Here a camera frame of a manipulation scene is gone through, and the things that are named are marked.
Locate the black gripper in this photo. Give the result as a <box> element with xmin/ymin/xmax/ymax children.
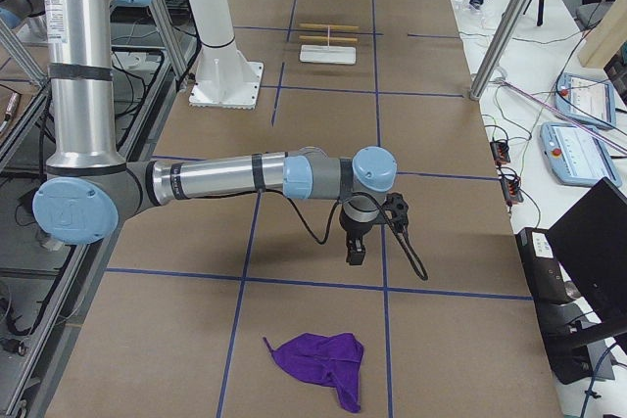
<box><xmin>339</xmin><ymin>211</ymin><xmax>373</xmax><ymax>265</ymax></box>

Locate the purple towel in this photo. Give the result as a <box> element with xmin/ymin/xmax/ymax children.
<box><xmin>263</xmin><ymin>333</ymin><xmax>364</xmax><ymax>413</ymax></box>

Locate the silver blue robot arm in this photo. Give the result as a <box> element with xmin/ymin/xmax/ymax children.
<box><xmin>32</xmin><ymin>0</ymin><xmax>403</xmax><ymax>265</ymax></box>
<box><xmin>1</xmin><ymin>0</ymin><xmax>45</xmax><ymax>29</ymax></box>

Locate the white rack base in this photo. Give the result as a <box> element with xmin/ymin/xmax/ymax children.
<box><xmin>299</xmin><ymin>45</ymin><xmax>357</xmax><ymax>66</ymax></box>

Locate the wooden rack rod near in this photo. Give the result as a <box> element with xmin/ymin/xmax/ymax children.
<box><xmin>299</xmin><ymin>35</ymin><xmax>359</xmax><ymax>45</ymax></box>

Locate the wooden rack rod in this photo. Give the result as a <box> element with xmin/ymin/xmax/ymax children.
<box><xmin>299</xmin><ymin>35</ymin><xmax>359</xmax><ymax>45</ymax></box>
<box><xmin>299</xmin><ymin>23</ymin><xmax>360</xmax><ymax>32</ymax></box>

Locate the wooden rack rod far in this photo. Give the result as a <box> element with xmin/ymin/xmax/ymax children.
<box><xmin>299</xmin><ymin>23</ymin><xmax>360</xmax><ymax>32</ymax></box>

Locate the teach pendant near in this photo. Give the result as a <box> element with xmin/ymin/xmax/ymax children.
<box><xmin>540</xmin><ymin>122</ymin><xmax>622</xmax><ymax>187</ymax></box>

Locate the teach pendant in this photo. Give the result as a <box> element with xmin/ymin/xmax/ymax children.
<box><xmin>540</xmin><ymin>122</ymin><xmax>622</xmax><ymax>187</ymax></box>
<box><xmin>555</xmin><ymin>72</ymin><xmax>616</xmax><ymax>129</ymax></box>

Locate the teach pendant far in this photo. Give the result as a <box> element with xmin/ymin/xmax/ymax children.
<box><xmin>555</xmin><ymin>72</ymin><xmax>616</xmax><ymax>129</ymax></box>

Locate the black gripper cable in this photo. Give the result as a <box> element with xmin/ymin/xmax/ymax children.
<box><xmin>258</xmin><ymin>190</ymin><xmax>429</xmax><ymax>282</ymax></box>

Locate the white camera pillar mount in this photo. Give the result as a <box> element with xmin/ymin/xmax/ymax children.
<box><xmin>188</xmin><ymin>0</ymin><xmax>264</xmax><ymax>110</ymax></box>

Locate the aluminium frame post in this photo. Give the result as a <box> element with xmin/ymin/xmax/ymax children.
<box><xmin>469</xmin><ymin>0</ymin><xmax>530</xmax><ymax>101</ymax></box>

